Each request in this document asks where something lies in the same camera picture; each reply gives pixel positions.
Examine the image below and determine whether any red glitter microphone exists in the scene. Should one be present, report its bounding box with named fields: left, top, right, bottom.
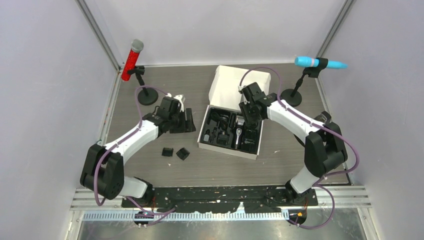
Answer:
left=121, top=39, right=144, bottom=81

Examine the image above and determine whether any black comb guard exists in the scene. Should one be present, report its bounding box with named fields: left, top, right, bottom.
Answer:
left=176, top=147, right=190, bottom=161
left=216, top=131, right=230, bottom=146
left=161, top=147, right=174, bottom=157

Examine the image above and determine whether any black clear-window charger stand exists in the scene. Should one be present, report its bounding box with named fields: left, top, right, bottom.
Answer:
left=294, top=110, right=332, bottom=147

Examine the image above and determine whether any black silver hair clipper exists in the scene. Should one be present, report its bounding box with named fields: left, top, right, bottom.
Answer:
left=234, top=116, right=245, bottom=149

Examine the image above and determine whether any white hair clipper box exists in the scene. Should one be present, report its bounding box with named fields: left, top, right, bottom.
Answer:
left=197, top=65, right=271, bottom=160

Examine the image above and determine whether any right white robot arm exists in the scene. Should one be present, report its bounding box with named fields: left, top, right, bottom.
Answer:
left=238, top=82, right=348, bottom=205

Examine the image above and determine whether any black microphone stand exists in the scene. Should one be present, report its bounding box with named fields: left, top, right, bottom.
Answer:
left=280, top=67, right=324, bottom=107
left=127, top=66, right=159, bottom=106

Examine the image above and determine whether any right black microphone stand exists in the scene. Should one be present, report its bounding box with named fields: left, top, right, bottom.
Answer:
left=280, top=67, right=324, bottom=107

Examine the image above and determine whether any left black microphone stand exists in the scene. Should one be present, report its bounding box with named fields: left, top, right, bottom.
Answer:
left=127, top=66, right=159, bottom=106

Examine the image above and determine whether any blue microphone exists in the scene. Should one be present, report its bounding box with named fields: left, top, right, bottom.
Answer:
left=294, top=56, right=348, bottom=70

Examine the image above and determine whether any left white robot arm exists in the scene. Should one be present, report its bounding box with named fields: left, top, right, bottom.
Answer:
left=80, top=94, right=196, bottom=207

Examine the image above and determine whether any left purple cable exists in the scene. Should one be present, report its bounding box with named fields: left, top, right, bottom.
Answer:
left=93, top=86, right=178, bottom=226

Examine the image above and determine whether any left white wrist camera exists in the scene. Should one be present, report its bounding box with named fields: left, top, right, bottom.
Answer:
left=165, top=93, right=185, bottom=112

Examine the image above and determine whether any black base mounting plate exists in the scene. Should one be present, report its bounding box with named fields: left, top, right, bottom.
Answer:
left=121, top=185, right=318, bottom=214

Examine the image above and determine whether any black comb guard in tray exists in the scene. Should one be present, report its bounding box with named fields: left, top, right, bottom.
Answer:
left=216, top=131, right=230, bottom=146

